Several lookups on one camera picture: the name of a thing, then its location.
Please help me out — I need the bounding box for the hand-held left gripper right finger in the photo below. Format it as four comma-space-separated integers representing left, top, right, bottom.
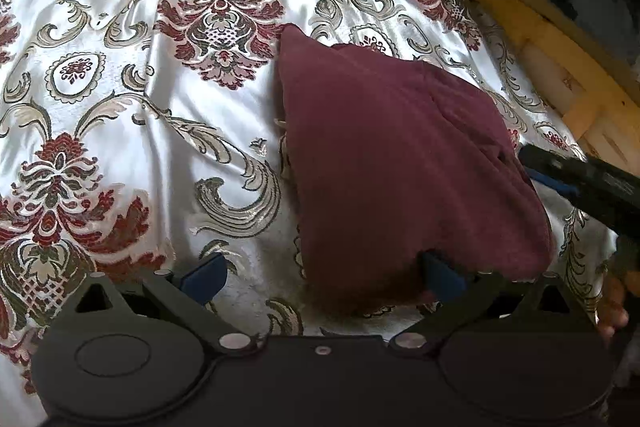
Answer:
389, 251, 600, 358

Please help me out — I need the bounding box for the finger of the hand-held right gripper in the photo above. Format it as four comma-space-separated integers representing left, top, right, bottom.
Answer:
519, 144, 640, 235

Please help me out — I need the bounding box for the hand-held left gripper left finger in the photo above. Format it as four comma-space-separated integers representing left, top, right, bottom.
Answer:
74, 251, 258, 355

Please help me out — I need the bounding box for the maroon garment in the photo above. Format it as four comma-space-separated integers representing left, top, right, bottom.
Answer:
275, 23, 557, 314

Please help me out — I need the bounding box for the person's right hand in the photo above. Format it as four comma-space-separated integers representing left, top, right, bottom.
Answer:
596, 257, 632, 344

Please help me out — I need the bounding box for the floral white bedspread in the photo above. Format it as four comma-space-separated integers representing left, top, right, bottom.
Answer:
0, 0, 623, 408

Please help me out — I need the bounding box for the wooden bed frame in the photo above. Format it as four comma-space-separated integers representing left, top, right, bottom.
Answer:
0, 0, 640, 175

